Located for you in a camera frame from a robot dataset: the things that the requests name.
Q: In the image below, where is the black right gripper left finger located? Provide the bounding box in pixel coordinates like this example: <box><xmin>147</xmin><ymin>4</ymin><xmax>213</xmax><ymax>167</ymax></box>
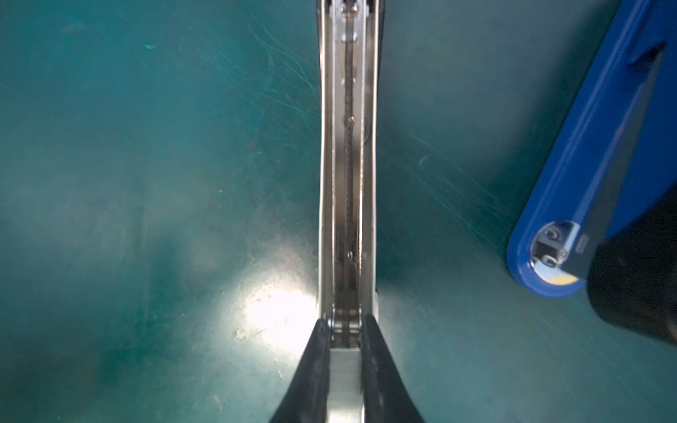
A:
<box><xmin>270</xmin><ymin>318</ymin><xmax>331</xmax><ymax>423</ymax></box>

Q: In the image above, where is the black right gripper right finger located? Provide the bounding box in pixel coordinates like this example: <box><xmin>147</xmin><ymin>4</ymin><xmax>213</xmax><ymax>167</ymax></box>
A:
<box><xmin>361</xmin><ymin>315</ymin><xmax>424</xmax><ymax>423</ymax></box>

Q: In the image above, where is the long metal stapler magazine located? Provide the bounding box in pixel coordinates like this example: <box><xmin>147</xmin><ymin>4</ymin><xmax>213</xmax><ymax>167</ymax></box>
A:
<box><xmin>317</xmin><ymin>0</ymin><xmax>385</xmax><ymax>349</ymax></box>

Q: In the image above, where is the silver staple strip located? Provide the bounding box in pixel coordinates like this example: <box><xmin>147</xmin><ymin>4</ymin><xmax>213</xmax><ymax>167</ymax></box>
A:
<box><xmin>326</xmin><ymin>348</ymin><xmax>364</xmax><ymax>423</ymax></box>

